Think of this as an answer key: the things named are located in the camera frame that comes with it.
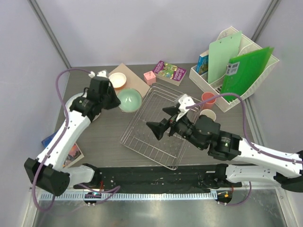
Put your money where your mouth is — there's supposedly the purple treehouse book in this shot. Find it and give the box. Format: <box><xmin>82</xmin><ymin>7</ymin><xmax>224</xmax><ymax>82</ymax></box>
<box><xmin>153</xmin><ymin>61</ymin><xmax>187</xmax><ymax>86</ymax></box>

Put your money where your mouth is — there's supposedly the blue book in organizer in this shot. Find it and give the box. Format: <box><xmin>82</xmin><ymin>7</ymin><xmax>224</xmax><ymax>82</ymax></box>
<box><xmin>196</xmin><ymin>54</ymin><xmax>209</xmax><ymax>75</ymax></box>

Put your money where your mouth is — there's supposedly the orange mug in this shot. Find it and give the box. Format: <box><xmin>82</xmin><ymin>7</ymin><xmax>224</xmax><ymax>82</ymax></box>
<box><xmin>200</xmin><ymin>109</ymin><xmax>216</xmax><ymax>121</ymax></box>

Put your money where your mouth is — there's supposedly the beige cutting board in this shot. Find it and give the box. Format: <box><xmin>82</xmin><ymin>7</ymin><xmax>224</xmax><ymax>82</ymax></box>
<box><xmin>109</xmin><ymin>63</ymin><xmax>150</xmax><ymax>97</ymax></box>

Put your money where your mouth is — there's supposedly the light green clipboard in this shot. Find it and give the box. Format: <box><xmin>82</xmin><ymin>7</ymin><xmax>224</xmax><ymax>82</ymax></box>
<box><xmin>208</xmin><ymin>31</ymin><xmax>242</xmax><ymax>84</ymax></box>

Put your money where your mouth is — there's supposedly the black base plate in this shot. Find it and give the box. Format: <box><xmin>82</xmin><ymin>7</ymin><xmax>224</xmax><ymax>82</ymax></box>
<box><xmin>71</xmin><ymin>163</ymin><xmax>242</xmax><ymax>192</ymax></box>

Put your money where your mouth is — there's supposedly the mint green bowl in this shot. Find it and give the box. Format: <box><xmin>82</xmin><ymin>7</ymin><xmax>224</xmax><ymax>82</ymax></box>
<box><xmin>117</xmin><ymin>88</ymin><xmax>142</xmax><ymax>113</ymax></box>

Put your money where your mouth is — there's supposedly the pink plastic cup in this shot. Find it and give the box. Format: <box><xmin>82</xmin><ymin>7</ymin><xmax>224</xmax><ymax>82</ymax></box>
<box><xmin>201</xmin><ymin>92</ymin><xmax>216</xmax><ymax>110</ymax></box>

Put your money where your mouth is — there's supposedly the pink cube power adapter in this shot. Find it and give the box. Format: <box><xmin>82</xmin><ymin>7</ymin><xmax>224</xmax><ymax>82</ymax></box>
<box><xmin>143</xmin><ymin>71</ymin><xmax>156</xmax><ymax>86</ymax></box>

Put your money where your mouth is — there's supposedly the white plastic file organizer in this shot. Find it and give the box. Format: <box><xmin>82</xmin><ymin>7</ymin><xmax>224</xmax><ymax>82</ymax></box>
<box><xmin>189</xmin><ymin>26</ymin><xmax>279</xmax><ymax>99</ymax></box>

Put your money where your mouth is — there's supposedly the perforated aluminium rail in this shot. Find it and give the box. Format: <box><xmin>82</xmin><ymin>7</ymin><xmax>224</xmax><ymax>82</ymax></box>
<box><xmin>39</xmin><ymin>192</ymin><xmax>218</xmax><ymax>201</ymax></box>

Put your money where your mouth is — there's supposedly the white ceramic plate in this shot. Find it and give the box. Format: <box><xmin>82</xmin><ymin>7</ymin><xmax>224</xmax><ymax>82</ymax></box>
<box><xmin>92</xmin><ymin>112</ymin><xmax>101</xmax><ymax>122</ymax></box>

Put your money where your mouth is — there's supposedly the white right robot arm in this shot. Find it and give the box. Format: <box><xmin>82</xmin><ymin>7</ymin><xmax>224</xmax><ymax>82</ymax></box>
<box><xmin>146</xmin><ymin>106</ymin><xmax>303</xmax><ymax>192</ymax></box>

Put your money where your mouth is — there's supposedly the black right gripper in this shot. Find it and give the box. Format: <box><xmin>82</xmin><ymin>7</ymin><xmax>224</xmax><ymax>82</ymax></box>
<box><xmin>146</xmin><ymin>105</ymin><xmax>205</xmax><ymax>150</ymax></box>

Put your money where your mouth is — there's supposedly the metal wire dish rack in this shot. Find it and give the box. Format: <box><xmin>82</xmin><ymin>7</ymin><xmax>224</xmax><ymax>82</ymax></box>
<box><xmin>120</xmin><ymin>83</ymin><xmax>188</xmax><ymax>170</ymax></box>

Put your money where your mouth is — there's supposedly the bright green folder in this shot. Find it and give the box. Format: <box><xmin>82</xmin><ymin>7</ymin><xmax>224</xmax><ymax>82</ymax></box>
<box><xmin>220</xmin><ymin>46</ymin><xmax>274</xmax><ymax>96</ymax></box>

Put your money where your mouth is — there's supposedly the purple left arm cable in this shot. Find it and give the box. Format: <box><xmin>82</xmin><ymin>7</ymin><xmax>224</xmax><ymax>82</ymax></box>
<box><xmin>31</xmin><ymin>68</ymin><xmax>121</xmax><ymax>212</ymax></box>

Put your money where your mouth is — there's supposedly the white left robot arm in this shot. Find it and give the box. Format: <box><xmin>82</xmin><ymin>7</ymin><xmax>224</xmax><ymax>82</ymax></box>
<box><xmin>24</xmin><ymin>76</ymin><xmax>121</xmax><ymax>196</ymax></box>

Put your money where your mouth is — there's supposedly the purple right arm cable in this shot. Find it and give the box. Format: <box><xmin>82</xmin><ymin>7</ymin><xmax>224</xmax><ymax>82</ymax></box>
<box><xmin>186</xmin><ymin>92</ymin><xmax>303</xmax><ymax>206</ymax></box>

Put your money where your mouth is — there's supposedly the orange bowl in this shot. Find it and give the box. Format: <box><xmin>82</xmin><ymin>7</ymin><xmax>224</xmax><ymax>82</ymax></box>
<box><xmin>109</xmin><ymin>72</ymin><xmax>127</xmax><ymax>90</ymax></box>

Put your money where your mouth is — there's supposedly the Jane Eyre book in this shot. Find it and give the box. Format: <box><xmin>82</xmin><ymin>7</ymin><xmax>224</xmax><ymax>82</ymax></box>
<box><xmin>41</xmin><ymin>132</ymin><xmax>85</xmax><ymax>168</ymax></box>

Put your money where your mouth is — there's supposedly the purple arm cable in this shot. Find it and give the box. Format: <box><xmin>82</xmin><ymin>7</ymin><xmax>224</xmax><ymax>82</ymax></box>
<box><xmin>186</xmin><ymin>92</ymin><xmax>303</xmax><ymax>206</ymax></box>
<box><xmin>31</xmin><ymin>68</ymin><xmax>121</xmax><ymax>212</ymax></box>

